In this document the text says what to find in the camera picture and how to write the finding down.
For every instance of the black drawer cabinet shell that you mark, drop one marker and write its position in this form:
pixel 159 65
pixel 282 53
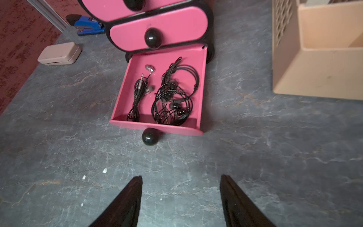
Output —
pixel 153 36

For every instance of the black earphones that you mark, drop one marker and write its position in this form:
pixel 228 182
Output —
pixel 140 89
pixel 172 106
pixel 180 77

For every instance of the beige file organizer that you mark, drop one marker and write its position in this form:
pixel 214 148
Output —
pixel 318 49

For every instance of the left corner aluminium post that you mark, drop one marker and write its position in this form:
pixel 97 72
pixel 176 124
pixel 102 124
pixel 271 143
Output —
pixel 50 14

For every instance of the blue stapler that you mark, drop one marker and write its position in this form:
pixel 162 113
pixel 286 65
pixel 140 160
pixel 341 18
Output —
pixel 86 25

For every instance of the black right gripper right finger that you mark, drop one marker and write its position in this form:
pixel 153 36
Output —
pixel 239 210

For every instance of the pink pencil case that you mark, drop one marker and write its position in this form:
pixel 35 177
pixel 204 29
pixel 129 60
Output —
pixel 60 54

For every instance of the pink drawer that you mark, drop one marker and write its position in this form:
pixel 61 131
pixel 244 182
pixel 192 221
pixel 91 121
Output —
pixel 110 10
pixel 194 55
pixel 176 26

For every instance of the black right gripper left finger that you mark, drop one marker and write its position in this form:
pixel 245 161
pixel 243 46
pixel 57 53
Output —
pixel 125 208

